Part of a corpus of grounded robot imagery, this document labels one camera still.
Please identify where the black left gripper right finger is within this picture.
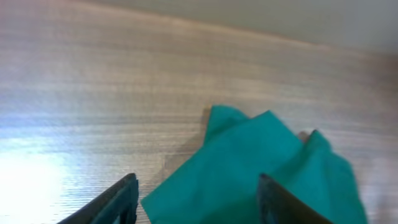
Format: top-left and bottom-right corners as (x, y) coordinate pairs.
(257, 174), (331, 224)

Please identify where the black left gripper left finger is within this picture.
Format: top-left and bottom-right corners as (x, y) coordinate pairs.
(59, 173), (139, 224)

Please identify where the green cloth garment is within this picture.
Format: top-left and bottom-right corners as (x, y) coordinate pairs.
(141, 105), (367, 223)

